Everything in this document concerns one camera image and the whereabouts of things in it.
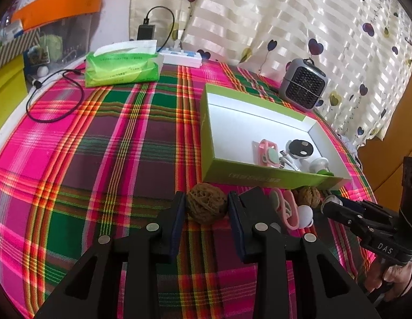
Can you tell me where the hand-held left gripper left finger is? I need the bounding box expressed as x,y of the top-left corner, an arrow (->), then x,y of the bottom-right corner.
35,191 -> 188,319

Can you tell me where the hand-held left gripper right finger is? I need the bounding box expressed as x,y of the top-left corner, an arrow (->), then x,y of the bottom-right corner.
228,192 -> 382,319

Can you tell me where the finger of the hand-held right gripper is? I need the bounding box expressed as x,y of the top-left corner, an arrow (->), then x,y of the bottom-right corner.
322,201 -> 390,240
333,195 -> 398,224

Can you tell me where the grey round device with pin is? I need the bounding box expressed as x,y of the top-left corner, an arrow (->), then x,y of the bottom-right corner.
294,205 -> 315,228

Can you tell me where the brown walnut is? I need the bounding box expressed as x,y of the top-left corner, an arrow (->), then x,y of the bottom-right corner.
187,183 -> 228,221
296,186 -> 323,207

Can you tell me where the green and white knob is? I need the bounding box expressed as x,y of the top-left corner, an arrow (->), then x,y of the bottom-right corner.
307,157 -> 335,177

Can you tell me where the pink plastic clip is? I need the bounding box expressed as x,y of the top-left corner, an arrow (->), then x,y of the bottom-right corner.
270,188 -> 300,230
253,139 -> 282,168

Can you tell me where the white charging cable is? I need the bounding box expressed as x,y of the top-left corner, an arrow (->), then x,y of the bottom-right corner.
277,151 -> 301,171

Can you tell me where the black and white oval device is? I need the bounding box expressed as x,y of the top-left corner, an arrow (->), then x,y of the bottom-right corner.
285,138 -> 315,160

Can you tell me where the green and white cardboard box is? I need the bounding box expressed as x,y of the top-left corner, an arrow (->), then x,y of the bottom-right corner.
200,83 -> 353,190

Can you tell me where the person's right hand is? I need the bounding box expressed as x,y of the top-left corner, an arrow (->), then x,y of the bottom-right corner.
362,256 -> 412,302

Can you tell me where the wooden cabinet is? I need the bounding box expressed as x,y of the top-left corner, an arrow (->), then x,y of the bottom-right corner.
357,76 -> 412,213

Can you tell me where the plaid tablecloth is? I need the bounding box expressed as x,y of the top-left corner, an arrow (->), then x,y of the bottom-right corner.
0,55 -> 376,319

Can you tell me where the grey desk fan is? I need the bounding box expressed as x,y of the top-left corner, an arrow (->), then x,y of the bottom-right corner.
278,57 -> 329,111

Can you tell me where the green tissue pack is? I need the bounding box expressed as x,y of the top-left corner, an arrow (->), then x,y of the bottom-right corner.
84,40 -> 165,88

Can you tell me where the white power strip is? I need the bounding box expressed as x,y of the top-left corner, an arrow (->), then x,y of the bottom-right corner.
158,48 -> 203,69

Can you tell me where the black charger adapter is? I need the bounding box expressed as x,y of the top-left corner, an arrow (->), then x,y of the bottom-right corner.
137,24 -> 155,42

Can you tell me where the heart print curtain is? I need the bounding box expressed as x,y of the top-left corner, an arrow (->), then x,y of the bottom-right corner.
128,0 -> 412,147

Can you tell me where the transparent plastic container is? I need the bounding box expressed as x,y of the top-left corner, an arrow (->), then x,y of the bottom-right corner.
36,13 -> 93,65

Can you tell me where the small blue box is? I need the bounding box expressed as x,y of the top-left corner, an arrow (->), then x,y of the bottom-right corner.
24,47 -> 50,70

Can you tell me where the yellow cardboard box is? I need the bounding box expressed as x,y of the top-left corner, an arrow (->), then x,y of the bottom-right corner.
0,55 -> 28,130

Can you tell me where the striped cardboard box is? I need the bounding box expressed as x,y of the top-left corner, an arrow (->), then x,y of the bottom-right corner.
0,28 -> 42,72

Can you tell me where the orange container lid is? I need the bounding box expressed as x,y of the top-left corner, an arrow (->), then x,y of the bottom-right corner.
10,0 -> 103,32

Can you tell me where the thin black cable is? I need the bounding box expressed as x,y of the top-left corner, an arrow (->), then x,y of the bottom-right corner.
26,68 -> 85,123

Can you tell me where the black charger cable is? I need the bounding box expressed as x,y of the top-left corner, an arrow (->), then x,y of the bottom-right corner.
143,6 -> 176,52

